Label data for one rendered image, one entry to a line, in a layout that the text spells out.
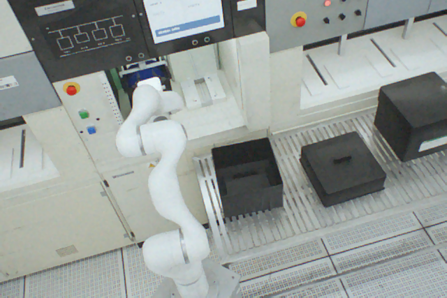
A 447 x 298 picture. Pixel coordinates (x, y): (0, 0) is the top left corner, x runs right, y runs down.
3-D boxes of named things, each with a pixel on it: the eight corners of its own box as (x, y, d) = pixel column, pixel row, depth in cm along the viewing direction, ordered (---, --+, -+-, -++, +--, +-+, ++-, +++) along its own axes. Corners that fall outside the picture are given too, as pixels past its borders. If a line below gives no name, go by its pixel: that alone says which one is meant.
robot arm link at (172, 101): (174, 78, 161) (179, 92, 192) (133, 93, 160) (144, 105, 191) (183, 101, 161) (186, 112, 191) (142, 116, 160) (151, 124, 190)
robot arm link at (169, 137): (168, 258, 158) (212, 248, 159) (167, 275, 146) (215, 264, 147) (135, 123, 148) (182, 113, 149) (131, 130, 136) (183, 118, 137)
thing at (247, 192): (214, 169, 217) (210, 147, 204) (269, 159, 218) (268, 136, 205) (223, 218, 198) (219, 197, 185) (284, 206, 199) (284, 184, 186)
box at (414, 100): (401, 164, 208) (413, 128, 189) (371, 122, 227) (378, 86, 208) (457, 147, 211) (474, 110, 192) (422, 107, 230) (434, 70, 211)
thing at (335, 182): (324, 208, 196) (326, 191, 187) (298, 159, 216) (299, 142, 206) (385, 189, 200) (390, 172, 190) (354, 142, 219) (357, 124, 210)
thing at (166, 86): (133, 120, 225) (117, 75, 201) (126, 93, 238) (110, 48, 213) (179, 107, 229) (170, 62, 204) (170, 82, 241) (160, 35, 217)
